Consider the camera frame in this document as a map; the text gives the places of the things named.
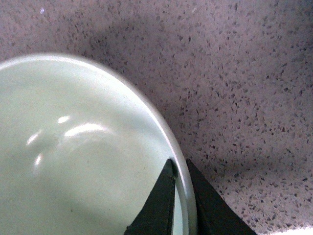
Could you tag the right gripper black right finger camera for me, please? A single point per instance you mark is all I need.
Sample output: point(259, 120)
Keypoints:
point(214, 215)

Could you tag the green plastic bowl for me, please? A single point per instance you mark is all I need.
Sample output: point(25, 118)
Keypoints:
point(81, 149)

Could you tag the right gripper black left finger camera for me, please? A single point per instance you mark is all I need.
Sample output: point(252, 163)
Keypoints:
point(156, 216)

